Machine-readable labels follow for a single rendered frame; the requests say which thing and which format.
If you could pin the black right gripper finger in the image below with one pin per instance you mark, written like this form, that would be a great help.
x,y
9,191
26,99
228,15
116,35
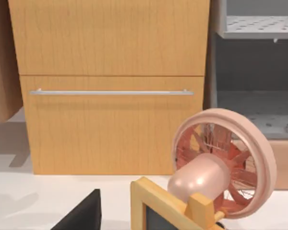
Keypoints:
x,y
86,215

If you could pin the pink desk fan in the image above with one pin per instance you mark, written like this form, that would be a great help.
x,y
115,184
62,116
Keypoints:
x,y
199,177

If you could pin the brown wooden cupboard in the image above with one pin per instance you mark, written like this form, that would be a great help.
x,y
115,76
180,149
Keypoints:
x,y
2,60

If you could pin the grey pierced shelf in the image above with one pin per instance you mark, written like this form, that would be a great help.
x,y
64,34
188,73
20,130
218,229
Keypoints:
x,y
259,26

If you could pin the plain wooden drawer front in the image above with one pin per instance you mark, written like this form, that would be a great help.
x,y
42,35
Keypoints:
x,y
110,36

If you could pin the pale wooden drawer front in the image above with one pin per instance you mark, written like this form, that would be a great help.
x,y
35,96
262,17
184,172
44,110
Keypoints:
x,y
286,165

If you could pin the grey cabinet frame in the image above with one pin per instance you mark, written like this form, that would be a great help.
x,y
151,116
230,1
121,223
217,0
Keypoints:
x,y
212,72

